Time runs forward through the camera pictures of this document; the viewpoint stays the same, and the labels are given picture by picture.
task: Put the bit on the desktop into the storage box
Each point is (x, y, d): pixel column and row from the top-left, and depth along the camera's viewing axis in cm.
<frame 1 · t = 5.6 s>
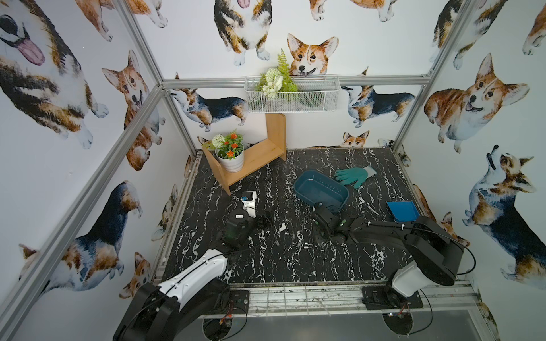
left hand: (263, 200, 84), fingers open
right hand: (319, 225, 90), fingers closed
teal plastic storage box: (316, 187, 105), point 2 cm above the table
green work glove: (357, 175, 111), point 2 cm above the table
wooden shelf: (257, 155, 115), point 6 cm above the table
white pot with flowers: (229, 150, 95), point 22 cm above the table

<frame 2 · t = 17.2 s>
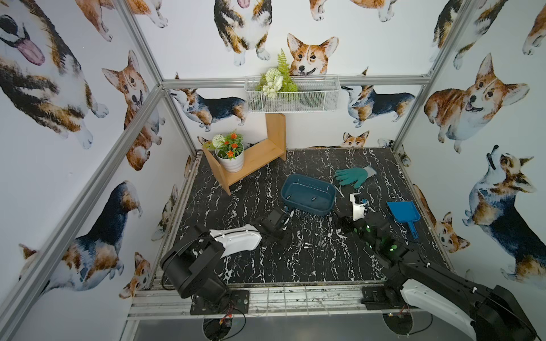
left hand: (288, 227, 90), fingers open
right hand: (345, 202, 82), fingers open
silver socket bit: (313, 198, 103), on the table
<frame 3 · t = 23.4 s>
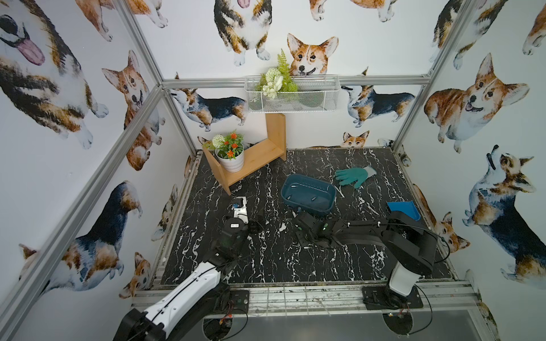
left hand: (252, 204, 83), fingers open
right hand: (303, 225, 91), fingers closed
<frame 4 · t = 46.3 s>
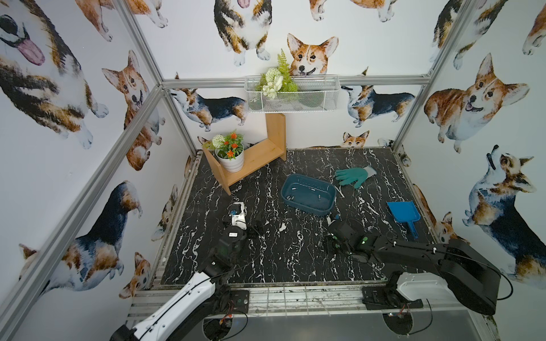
left hand: (250, 208, 81), fingers open
right hand: (327, 237, 87), fingers open
